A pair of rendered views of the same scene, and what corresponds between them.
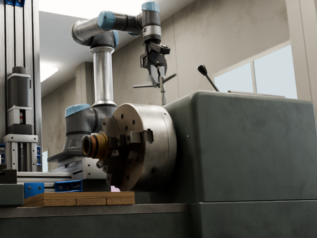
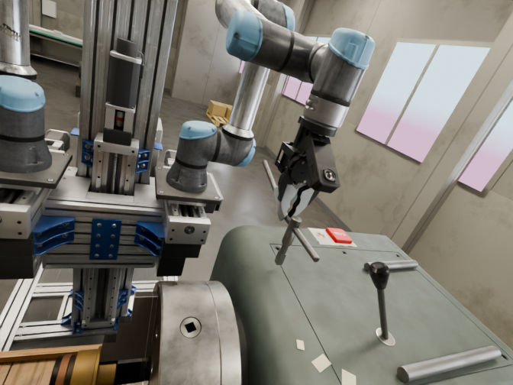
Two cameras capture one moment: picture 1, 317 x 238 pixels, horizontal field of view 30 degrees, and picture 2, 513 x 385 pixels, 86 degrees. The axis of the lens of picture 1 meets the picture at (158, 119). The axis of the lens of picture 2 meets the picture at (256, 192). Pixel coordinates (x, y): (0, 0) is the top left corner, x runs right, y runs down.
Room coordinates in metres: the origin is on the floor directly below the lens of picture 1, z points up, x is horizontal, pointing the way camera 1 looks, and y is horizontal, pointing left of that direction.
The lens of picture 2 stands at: (1.76, 0.02, 1.63)
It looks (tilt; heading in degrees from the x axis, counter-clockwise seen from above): 24 degrees down; 6
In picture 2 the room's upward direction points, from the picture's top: 19 degrees clockwise
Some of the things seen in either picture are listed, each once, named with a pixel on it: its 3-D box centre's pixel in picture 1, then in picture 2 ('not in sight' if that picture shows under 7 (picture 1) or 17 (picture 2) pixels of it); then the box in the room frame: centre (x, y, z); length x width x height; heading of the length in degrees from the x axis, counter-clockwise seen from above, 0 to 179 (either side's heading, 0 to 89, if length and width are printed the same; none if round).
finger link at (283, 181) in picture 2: (151, 64); (290, 182); (2.28, 0.01, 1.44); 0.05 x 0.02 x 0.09; 121
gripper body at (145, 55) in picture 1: (152, 53); (305, 151); (2.31, 0.01, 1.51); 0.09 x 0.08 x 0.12; 31
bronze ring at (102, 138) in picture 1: (98, 146); (85, 377); (2.01, 0.21, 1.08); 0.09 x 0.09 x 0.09; 31
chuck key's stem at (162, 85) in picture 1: (162, 90); (287, 241); (2.26, -0.03, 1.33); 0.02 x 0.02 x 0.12
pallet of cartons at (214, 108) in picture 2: not in sight; (225, 114); (9.01, 2.23, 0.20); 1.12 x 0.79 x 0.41; 34
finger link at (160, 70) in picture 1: (158, 78); (295, 198); (2.32, -0.01, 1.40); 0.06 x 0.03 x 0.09; 31
